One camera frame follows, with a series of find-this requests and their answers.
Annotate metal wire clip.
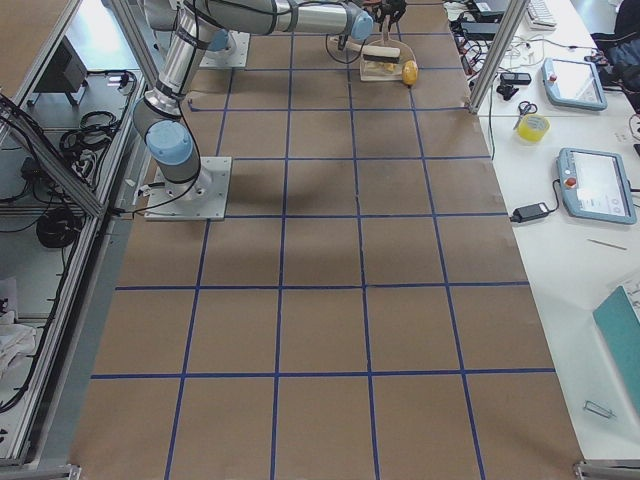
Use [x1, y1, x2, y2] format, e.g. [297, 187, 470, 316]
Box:
[583, 400, 616, 419]

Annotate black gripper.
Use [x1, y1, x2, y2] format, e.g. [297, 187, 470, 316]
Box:
[374, 0, 407, 23]

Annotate black webcam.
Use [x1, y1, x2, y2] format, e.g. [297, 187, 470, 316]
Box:
[496, 72, 531, 101]

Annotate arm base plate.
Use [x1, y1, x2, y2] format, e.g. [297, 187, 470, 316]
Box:
[200, 30, 250, 69]
[143, 157, 232, 221]

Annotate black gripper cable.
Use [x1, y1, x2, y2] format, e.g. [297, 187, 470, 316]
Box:
[324, 32, 363, 65]

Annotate aluminium side frame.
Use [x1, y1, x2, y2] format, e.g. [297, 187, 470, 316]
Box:
[1, 1, 146, 474]

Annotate teal notebook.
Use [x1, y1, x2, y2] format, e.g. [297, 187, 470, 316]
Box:
[593, 285, 639, 410]

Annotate teach pendant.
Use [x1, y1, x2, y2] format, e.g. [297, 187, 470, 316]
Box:
[541, 58, 608, 111]
[556, 148, 637, 225]

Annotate white hand brush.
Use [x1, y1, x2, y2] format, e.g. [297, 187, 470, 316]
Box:
[345, 41, 400, 63]

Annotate black power adapter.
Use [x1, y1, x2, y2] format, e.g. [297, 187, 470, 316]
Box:
[510, 202, 551, 223]

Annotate beige dustpan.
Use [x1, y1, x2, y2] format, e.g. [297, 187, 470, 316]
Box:
[359, 16, 418, 87]

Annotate aluminium frame post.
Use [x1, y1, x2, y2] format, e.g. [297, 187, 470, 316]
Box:
[467, 0, 528, 114]

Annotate far teach pendant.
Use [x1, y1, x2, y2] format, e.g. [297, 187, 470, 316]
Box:
[541, 58, 608, 111]

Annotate near teach pendant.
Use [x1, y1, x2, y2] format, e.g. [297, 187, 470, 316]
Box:
[556, 148, 637, 225]

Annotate yellow tape roll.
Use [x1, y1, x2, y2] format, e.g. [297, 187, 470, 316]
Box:
[516, 114, 550, 143]

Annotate toy potato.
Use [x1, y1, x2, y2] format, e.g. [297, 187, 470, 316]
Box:
[401, 60, 419, 88]

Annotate black handled scissors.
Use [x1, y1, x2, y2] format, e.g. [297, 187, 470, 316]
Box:
[513, 100, 538, 130]

